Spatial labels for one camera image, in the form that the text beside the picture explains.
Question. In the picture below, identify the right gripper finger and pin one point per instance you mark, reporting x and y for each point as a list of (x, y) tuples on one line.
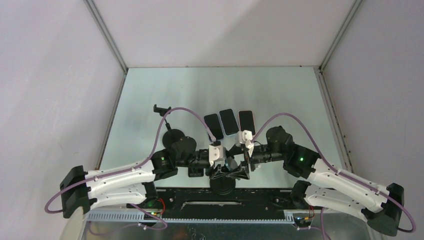
[(235, 150), (241, 172)]

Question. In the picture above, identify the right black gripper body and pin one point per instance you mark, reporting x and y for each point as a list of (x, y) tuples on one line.
[(261, 154)]

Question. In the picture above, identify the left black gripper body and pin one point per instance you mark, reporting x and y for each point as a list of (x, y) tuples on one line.
[(197, 160)]

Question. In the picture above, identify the black gooseneck phone stand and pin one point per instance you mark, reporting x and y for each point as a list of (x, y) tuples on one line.
[(222, 186)]

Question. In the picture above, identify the light blue phone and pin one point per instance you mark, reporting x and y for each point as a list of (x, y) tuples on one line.
[(229, 121)]

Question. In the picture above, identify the pink phone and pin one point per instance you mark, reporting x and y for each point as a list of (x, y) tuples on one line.
[(246, 121)]

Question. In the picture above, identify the black round-base phone stand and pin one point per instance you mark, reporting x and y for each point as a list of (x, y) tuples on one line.
[(172, 135)]

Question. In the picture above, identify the teal phone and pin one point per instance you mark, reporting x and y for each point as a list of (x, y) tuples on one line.
[(231, 163)]

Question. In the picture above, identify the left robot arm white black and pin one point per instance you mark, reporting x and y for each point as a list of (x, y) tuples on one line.
[(133, 183)]

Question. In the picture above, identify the black folding phone stand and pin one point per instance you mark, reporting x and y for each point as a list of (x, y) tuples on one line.
[(195, 172)]

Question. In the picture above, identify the left controller board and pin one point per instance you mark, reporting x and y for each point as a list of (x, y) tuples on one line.
[(150, 216)]

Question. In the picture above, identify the controller board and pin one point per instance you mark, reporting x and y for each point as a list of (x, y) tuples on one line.
[(303, 222), (150, 216)]

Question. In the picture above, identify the right controller board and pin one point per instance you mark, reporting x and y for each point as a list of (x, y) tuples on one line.
[(303, 222)]

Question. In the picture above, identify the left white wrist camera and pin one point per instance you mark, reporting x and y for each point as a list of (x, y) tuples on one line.
[(216, 154)]

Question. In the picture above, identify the grey slotted cable duct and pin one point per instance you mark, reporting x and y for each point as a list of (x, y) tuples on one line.
[(139, 217)]

